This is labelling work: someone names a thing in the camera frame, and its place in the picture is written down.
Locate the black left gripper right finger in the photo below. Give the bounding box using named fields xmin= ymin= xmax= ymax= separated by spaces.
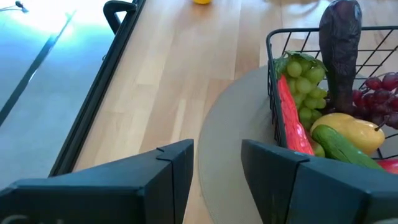
xmin=241 ymin=139 xmax=398 ymax=224

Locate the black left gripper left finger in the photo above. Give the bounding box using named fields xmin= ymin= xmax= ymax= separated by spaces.
xmin=0 ymin=139 xmax=195 ymax=224

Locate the green cucumber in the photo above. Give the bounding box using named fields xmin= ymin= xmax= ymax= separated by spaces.
xmin=311 ymin=124 xmax=385 ymax=171

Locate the yellow pear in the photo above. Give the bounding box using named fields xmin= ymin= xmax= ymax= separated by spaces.
xmin=310 ymin=112 xmax=386 ymax=156

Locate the red apple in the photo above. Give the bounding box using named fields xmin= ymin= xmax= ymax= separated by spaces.
xmin=384 ymin=159 xmax=398 ymax=175

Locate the red chili pepper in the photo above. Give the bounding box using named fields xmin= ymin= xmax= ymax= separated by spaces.
xmin=277 ymin=74 xmax=315 ymax=156

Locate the black wire basket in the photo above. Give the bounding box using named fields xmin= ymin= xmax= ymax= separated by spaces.
xmin=266 ymin=26 xmax=398 ymax=161

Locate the red grape bunch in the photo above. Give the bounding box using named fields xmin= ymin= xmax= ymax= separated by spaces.
xmin=352 ymin=72 xmax=398 ymax=130

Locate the green grape bunch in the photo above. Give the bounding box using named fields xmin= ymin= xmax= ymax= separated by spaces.
xmin=272 ymin=50 xmax=328 ymax=131

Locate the purple eggplant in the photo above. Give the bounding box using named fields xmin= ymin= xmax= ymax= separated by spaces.
xmin=318 ymin=0 xmax=363 ymax=115

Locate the grey round mat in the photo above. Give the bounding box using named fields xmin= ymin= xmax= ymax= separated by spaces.
xmin=197 ymin=64 xmax=282 ymax=224

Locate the black table frame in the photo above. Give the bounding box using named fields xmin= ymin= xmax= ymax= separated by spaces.
xmin=48 ymin=0 xmax=147 ymax=177

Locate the black frame handle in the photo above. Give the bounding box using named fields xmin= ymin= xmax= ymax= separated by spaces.
xmin=102 ymin=0 xmax=138 ymax=35

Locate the floor cable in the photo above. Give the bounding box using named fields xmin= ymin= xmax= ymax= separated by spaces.
xmin=0 ymin=1 xmax=29 ymax=14

